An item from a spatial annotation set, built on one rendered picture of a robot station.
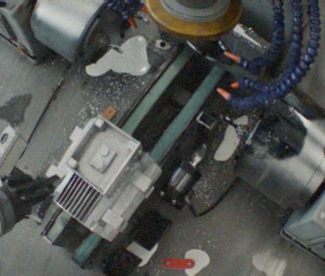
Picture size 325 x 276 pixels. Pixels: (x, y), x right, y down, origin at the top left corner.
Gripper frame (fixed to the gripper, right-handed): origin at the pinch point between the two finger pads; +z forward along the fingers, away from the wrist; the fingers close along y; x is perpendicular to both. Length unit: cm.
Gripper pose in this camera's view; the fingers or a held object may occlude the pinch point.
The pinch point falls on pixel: (48, 185)
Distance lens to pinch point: 99.9
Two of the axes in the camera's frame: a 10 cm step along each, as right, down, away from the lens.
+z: 3.2, -1.7, 9.3
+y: -8.1, -5.6, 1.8
